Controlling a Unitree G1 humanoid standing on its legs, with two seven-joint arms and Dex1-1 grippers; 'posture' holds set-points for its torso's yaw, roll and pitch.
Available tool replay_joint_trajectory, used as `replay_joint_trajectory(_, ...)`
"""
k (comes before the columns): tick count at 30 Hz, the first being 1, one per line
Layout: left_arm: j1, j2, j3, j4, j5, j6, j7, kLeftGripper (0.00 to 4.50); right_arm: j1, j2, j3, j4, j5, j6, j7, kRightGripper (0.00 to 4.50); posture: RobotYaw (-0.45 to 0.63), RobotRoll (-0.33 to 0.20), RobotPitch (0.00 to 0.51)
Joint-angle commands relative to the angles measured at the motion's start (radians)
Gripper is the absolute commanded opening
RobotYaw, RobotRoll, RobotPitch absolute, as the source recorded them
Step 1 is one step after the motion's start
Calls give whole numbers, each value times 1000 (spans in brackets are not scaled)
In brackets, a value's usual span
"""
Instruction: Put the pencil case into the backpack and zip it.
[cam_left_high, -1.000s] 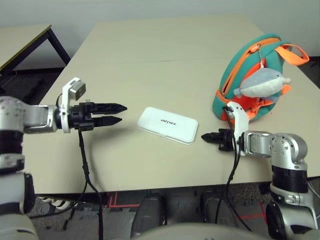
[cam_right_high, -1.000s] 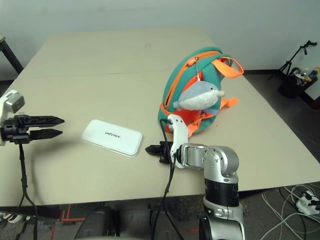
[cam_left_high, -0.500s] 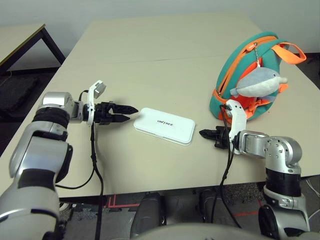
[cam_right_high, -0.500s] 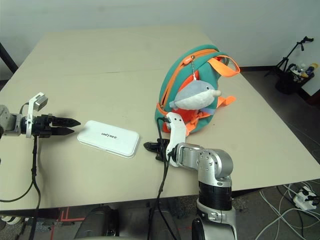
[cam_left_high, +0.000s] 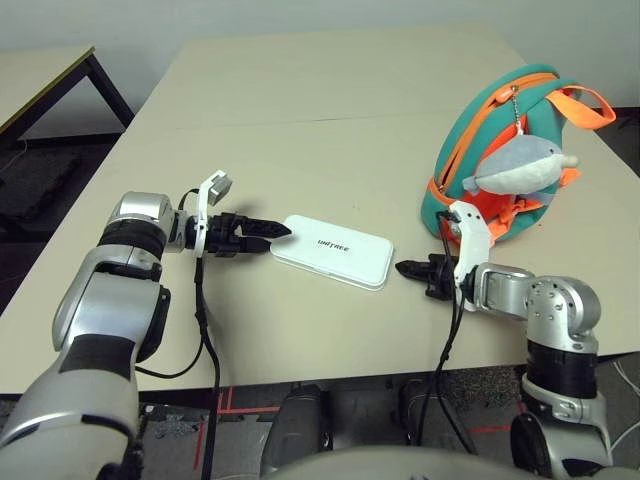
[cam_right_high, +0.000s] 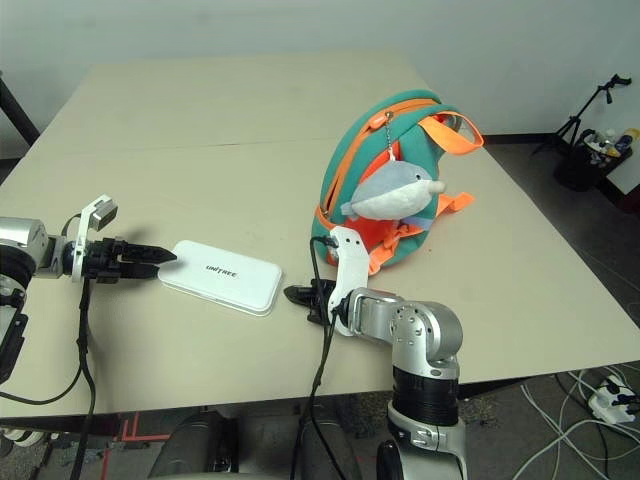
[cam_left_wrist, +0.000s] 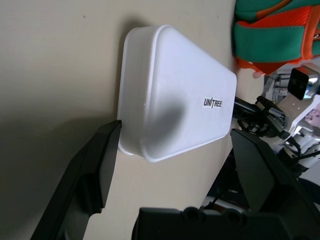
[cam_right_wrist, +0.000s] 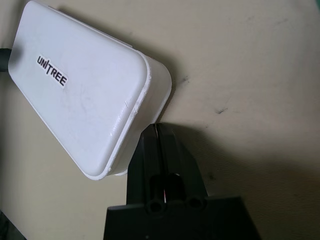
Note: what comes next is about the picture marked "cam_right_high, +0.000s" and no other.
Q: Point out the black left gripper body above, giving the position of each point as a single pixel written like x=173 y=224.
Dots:
x=100 y=260

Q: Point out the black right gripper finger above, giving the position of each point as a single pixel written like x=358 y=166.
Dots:
x=304 y=300
x=300 y=291

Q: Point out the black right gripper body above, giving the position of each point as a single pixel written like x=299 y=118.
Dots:
x=322 y=300

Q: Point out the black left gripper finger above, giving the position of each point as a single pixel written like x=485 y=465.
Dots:
x=140 y=271
x=150 y=253

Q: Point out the white Unitree pencil case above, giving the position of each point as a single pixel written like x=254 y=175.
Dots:
x=250 y=290

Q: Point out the teal and orange backpack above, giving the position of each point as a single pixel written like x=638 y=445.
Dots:
x=420 y=145

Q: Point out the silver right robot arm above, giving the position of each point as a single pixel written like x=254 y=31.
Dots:
x=420 y=325

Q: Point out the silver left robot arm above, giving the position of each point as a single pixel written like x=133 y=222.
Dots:
x=25 y=240

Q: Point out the grey white plush dolphin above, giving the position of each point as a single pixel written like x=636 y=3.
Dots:
x=390 y=192

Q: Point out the dark right robot leg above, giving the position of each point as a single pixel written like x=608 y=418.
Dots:
x=330 y=445

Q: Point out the dark robot leg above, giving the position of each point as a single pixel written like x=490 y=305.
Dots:
x=330 y=445
x=195 y=445

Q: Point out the red tape outline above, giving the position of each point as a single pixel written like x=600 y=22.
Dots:
x=125 y=440

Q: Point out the dark left robot leg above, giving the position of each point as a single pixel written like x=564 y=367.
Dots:
x=195 y=445

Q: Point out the black bin with bottles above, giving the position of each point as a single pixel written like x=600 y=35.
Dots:
x=580 y=165

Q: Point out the white power strip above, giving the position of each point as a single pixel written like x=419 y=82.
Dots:
x=607 y=400

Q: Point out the black tripod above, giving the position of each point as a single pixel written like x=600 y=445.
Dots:
x=575 y=120

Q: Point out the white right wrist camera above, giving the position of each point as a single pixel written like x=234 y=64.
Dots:
x=350 y=265

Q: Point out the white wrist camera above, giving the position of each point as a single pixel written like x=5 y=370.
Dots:
x=350 y=265
x=102 y=212

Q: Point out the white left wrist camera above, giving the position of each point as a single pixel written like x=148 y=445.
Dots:
x=102 y=212

